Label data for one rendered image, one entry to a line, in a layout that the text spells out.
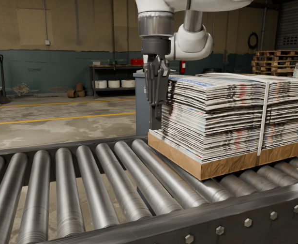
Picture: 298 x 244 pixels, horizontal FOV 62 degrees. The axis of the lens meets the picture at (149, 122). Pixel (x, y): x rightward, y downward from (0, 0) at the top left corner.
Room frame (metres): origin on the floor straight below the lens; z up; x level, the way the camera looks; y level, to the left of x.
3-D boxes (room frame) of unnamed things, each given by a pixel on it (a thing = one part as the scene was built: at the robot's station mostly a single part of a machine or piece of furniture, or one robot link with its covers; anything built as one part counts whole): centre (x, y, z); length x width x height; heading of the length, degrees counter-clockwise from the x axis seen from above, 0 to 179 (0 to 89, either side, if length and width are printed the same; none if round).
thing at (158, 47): (0.67, -0.02, 1.09); 0.08 x 0.07 x 0.09; 21
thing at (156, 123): (0.66, -0.02, 0.93); 0.03 x 0.01 x 0.07; 111
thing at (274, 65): (7.72, -3.91, 0.65); 1.33 x 0.94 x 1.30; 114
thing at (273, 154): (0.79, -0.33, 0.83); 0.29 x 0.16 x 0.04; 26
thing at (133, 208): (0.61, 0.09, 0.77); 0.47 x 0.05 x 0.05; 20
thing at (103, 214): (0.59, 0.15, 0.77); 0.47 x 0.05 x 0.05; 20
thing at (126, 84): (7.42, 0.80, 0.55); 1.80 x 0.70 x 1.09; 110
